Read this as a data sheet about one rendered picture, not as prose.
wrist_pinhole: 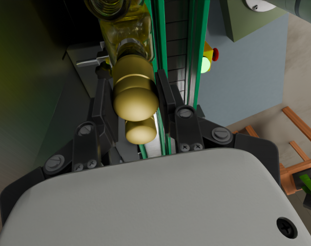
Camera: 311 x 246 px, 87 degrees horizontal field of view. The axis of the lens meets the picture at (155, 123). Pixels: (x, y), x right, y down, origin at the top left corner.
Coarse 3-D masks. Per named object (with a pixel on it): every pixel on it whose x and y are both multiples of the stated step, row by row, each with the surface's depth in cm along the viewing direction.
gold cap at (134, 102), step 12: (120, 60) 13; (132, 60) 13; (144, 60) 13; (120, 72) 12; (132, 72) 12; (144, 72) 12; (120, 84) 11; (132, 84) 11; (144, 84) 11; (120, 96) 11; (132, 96) 11; (144, 96) 11; (156, 96) 11; (120, 108) 12; (132, 108) 12; (144, 108) 12; (156, 108) 12; (132, 120) 13
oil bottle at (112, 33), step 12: (132, 12) 17; (144, 12) 17; (108, 24) 16; (120, 24) 16; (132, 24) 16; (144, 24) 17; (108, 36) 17; (120, 36) 16; (132, 36) 16; (144, 36) 17; (108, 48) 18
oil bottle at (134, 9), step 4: (132, 0) 15; (136, 0) 15; (140, 0) 15; (144, 0) 16; (132, 4) 15; (136, 4) 15; (140, 4) 16; (132, 8) 15; (136, 8) 16; (140, 8) 16; (128, 12) 16
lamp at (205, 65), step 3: (204, 57) 48; (204, 60) 47; (207, 60) 47; (204, 63) 47; (207, 63) 47; (204, 66) 48; (207, 66) 48; (201, 69) 48; (204, 69) 48; (207, 69) 49; (201, 72) 49
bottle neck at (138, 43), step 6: (120, 42) 16; (126, 42) 16; (132, 42) 16; (138, 42) 16; (120, 48) 16; (126, 48) 15; (132, 48) 15; (138, 48) 15; (144, 48) 17; (120, 54) 15; (126, 54) 14; (132, 54) 14; (138, 54) 14; (144, 54) 16
